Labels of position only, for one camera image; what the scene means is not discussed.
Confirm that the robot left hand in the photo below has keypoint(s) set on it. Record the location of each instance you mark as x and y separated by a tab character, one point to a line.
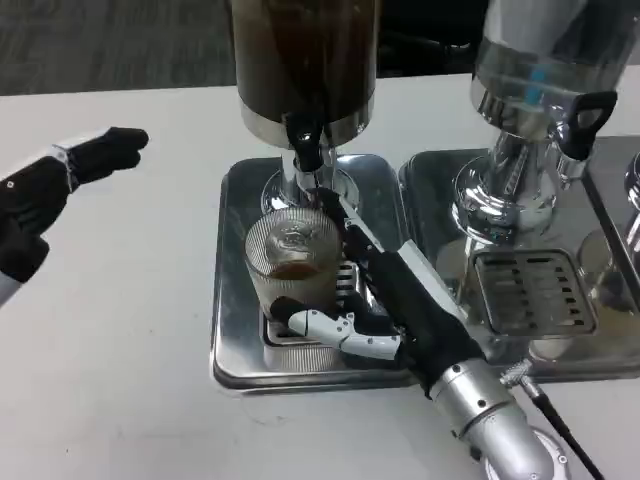
30	200

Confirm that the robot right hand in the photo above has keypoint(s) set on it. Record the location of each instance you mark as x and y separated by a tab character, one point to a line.
415	310

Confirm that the clear ribbed glass cup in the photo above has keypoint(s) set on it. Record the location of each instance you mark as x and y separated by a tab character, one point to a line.
280	285

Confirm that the robot right arm silver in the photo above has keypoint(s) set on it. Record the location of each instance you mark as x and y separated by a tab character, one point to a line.
480	400

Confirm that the steel drip tray base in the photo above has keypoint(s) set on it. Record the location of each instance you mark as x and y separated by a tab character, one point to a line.
235	325
430	200

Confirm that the black dispenser tap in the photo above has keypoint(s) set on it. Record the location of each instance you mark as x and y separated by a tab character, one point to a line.
305	145

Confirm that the dark drink dispenser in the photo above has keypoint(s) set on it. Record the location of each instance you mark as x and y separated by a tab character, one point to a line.
300	60

